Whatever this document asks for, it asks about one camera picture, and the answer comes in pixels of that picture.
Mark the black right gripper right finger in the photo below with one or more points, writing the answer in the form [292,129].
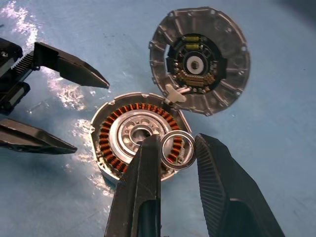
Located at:
[229,182]

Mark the silver motor lid circuit board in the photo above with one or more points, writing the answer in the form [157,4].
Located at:
[229,81]

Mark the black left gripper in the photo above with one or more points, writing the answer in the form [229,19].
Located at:
[10,81]

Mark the silver motor housing copper coils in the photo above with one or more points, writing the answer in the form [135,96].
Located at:
[106,138]

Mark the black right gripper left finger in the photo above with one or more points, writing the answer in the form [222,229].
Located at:
[144,192]

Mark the silver spoked rotor disc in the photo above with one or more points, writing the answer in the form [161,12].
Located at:
[123,138]

